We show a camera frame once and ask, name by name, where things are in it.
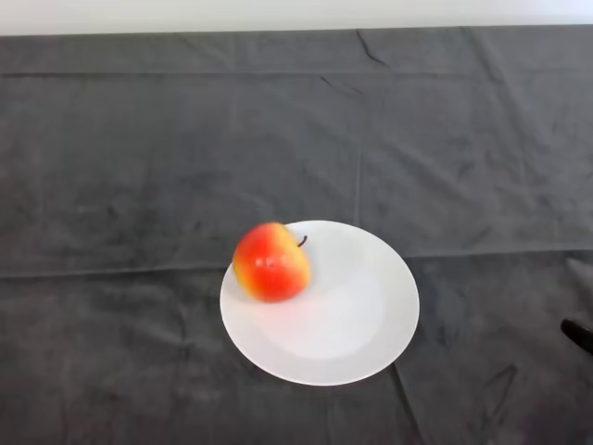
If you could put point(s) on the white round plate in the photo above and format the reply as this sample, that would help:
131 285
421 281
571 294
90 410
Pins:
343 320

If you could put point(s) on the red yellow apple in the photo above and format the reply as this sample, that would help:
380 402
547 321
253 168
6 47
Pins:
273 269

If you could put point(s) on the black table cloth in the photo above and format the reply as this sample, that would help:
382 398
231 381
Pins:
296 139

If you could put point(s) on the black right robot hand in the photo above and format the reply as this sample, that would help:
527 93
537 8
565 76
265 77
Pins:
580 334

